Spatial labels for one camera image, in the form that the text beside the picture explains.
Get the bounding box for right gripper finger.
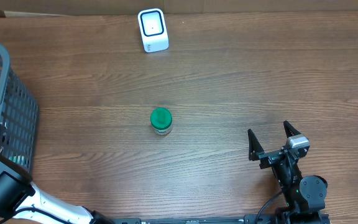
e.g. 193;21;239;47
283;120;301;138
247;129;265;161

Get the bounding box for green lid jar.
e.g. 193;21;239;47
150;108;173;135

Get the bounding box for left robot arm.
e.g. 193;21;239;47
0;155;112;223

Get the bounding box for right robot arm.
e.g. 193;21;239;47
244;121;330;224

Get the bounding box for white barcode scanner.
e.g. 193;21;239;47
137;8;169;53

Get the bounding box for grey plastic mesh basket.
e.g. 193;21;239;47
0;44;39;172

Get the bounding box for cardboard box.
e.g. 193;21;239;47
0;0;358;17

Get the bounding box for right black cable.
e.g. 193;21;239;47
254;189;284;224

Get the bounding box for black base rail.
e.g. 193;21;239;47
110;214;276;224

